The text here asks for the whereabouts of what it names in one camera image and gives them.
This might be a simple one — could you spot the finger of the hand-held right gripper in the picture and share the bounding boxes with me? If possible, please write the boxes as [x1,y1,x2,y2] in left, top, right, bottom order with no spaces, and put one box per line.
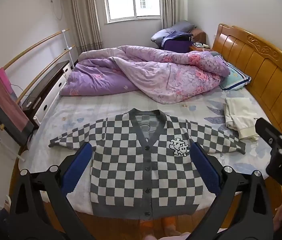
[255,117,282,152]

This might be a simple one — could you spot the wooden bar clothes rack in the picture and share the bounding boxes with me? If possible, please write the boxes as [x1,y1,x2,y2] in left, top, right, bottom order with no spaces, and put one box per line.
[0,29,76,162]

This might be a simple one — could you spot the grey pillow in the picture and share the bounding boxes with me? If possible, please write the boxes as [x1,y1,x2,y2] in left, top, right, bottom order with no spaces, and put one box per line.
[151,21,197,43]

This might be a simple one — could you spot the teal striped pillow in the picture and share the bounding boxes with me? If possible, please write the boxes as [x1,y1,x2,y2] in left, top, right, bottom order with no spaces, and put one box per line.
[218,61,251,91]

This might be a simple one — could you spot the pink grey striped towel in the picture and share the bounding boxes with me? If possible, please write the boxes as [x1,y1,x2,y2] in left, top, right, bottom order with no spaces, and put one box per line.
[0,67,35,147]

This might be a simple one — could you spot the grey white checkered cardigan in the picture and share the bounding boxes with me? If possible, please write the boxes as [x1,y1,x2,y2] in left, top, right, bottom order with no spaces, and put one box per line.
[48,109,246,217]

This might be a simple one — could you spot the cream folded clothes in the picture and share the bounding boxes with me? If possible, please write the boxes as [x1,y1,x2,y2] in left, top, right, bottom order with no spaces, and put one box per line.
[224,97,260,140]

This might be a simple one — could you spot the dark top white cabinet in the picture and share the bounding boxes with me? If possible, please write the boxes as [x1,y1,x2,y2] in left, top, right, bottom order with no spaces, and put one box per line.
[21,60,71,127]

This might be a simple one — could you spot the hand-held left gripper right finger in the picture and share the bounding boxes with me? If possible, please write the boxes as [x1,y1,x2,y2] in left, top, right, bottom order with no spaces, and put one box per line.
[188,140,274,240]

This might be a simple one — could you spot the wooden bed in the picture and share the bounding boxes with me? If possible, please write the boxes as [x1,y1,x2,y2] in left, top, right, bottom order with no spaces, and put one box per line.
[8,24,282,230]

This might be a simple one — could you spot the window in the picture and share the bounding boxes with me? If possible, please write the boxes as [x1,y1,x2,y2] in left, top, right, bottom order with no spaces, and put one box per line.
[103,0,163,23]

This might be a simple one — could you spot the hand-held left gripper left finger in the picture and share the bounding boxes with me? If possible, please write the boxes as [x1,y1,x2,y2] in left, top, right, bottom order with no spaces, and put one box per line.
[8,142,96,240]

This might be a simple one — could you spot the purple floral quilt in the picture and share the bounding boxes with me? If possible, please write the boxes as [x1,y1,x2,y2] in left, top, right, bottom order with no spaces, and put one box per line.
[60,45,230,105]

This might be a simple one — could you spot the grey beige curtain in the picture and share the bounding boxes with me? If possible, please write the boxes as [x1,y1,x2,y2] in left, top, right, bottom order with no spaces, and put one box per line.
[159,0,188,29]
[70,0,103,53]

